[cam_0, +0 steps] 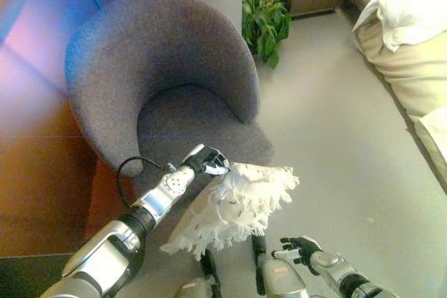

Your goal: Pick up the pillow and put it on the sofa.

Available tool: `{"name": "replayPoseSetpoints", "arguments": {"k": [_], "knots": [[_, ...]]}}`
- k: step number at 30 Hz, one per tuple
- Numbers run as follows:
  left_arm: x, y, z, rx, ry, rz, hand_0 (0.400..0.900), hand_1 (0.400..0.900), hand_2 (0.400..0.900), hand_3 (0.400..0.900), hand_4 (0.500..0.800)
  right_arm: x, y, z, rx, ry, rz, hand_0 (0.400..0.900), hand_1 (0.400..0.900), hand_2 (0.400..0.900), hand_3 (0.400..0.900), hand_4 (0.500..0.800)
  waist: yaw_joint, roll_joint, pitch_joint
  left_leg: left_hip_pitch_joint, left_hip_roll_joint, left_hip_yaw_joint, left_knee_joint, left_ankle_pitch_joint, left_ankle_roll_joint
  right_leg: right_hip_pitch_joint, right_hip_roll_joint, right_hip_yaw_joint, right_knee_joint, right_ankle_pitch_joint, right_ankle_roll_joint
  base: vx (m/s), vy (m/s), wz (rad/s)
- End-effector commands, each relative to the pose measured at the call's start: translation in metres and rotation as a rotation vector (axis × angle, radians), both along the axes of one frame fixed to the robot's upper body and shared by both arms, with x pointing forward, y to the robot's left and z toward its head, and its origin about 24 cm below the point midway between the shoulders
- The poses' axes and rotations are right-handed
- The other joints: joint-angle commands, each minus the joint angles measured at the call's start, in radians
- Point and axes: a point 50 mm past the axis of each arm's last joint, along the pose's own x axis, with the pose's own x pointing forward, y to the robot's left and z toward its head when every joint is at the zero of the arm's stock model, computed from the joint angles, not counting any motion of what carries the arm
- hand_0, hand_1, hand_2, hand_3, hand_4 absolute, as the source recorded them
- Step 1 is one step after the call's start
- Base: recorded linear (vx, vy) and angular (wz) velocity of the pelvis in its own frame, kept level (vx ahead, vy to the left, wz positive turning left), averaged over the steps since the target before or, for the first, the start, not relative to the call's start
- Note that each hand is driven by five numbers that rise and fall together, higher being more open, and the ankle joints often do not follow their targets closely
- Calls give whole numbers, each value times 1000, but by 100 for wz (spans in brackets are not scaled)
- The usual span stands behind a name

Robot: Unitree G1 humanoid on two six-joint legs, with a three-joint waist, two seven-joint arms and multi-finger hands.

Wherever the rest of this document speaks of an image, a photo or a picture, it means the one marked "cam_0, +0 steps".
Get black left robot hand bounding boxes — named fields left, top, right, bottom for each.
left=182, top=143, right=232, bottom=177

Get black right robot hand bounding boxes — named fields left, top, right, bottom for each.
left=271, top=236, right=324, bottom=276

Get white fringed cloth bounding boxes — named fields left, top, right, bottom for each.
left=159, top=161, right=301, bottom=261

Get white cloth on sofa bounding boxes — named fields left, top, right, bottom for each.
left=351, top=0, right=447, bottom=53

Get grey round armchair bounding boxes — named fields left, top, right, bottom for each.
left=64, top=0, right=276, bottom=187

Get silver left robot leg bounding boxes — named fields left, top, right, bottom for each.
left=173, top=248, right=222, bottom=298

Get green potted plant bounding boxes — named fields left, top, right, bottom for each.
left=241, top=0, right=292, bottom=70

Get dark wooden cabinet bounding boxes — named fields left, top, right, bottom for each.
left=0, top=0, right=140, bottom=260

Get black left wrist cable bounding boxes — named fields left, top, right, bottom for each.
left=116, top=156, right=172, bottom=208

